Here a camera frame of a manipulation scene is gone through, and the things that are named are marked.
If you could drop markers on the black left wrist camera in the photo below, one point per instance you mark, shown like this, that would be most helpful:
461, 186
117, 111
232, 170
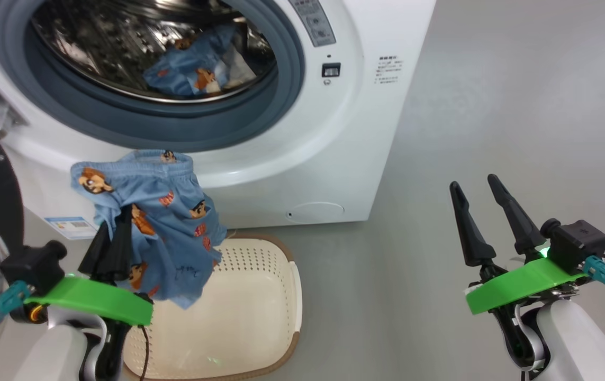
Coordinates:
29, 264

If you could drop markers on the perforated steel drum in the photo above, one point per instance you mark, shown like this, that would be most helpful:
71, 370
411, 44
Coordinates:
96, 47

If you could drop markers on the blue cartoon print elastic shorts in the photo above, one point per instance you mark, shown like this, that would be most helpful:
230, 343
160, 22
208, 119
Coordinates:
175, 238

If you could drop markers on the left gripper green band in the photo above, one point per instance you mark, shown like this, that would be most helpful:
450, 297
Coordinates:
96, 301

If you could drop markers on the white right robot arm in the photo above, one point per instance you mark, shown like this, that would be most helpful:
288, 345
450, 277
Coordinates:
583, 344

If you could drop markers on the blue white energy label sticker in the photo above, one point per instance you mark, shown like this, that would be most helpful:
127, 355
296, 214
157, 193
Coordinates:
69, 227

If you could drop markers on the cream perforated laundry basket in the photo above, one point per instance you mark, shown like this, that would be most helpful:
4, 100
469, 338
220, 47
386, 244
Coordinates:
249, 317

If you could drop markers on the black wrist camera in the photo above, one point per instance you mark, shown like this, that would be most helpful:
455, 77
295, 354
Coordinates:
29, 264
577, 243

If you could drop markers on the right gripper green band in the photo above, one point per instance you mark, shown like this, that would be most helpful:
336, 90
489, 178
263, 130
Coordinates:
524, 286

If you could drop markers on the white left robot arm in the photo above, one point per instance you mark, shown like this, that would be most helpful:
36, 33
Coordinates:
48, 354

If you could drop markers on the black door latch socket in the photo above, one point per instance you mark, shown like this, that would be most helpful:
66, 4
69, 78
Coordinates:
331, 70

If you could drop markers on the blue cartoon print pyjama top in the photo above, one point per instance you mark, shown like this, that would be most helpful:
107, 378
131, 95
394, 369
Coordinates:
180, 74

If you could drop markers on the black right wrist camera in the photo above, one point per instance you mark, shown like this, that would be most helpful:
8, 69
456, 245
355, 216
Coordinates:
577, 243

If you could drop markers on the teal left camera connector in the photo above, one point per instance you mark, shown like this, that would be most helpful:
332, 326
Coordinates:
8, 299

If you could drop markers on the cream cloth garment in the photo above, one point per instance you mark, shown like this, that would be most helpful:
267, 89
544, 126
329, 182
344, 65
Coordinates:
238, 66

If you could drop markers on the grey instruction sticker strip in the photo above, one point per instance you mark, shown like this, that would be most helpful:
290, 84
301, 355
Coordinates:
313, 21

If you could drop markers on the round white filter cover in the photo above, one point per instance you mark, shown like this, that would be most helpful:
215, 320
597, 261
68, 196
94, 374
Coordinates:
315, 211

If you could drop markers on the grey rubber door seal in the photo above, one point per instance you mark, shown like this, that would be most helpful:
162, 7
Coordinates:
281, 100

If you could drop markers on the white front-load washing machine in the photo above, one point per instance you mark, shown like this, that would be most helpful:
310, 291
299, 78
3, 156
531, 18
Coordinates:
307, 159

